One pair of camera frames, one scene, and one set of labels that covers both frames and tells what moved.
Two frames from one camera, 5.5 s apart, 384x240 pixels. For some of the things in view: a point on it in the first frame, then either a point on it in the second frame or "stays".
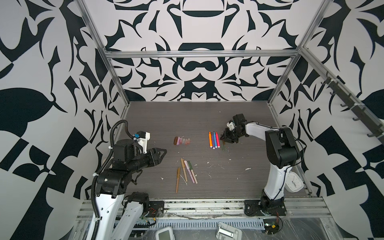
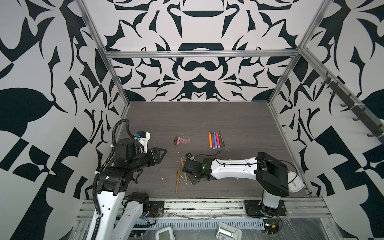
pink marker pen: [217, 140] stays
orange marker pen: [210, 139] stays
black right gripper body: [231, 136] → [194, 179]
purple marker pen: [213, 147] stays
